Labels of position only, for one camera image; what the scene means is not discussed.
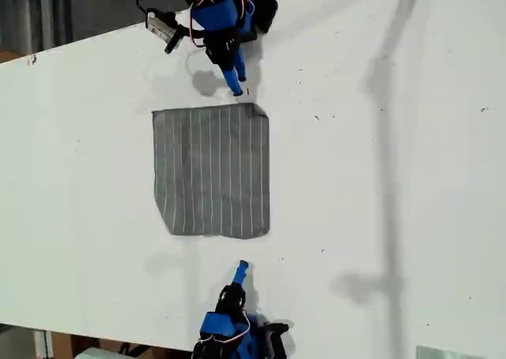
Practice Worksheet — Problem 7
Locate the brown cardboard box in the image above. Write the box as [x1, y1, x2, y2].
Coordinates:
[51, 331, 191, 359]

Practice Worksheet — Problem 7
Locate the grey striped square towel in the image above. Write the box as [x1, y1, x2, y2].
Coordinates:
[151, 102, 272, 240]

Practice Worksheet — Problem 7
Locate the black camera cable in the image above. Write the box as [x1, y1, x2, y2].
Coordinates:
[135, 0, 186, 18]

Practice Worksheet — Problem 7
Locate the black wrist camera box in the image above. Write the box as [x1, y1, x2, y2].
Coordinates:
[146, 10, 177, 42]
[260, 322, 292, 359]

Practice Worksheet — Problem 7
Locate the white post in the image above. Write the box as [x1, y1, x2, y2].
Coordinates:
[33, 329, 55, 359]

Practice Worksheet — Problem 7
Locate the grey vertical bar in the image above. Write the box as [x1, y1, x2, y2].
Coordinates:
[39, 0, 55, 52]

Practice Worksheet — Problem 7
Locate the black camera stalk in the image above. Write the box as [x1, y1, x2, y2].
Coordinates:
[164, 25, 189, 55]

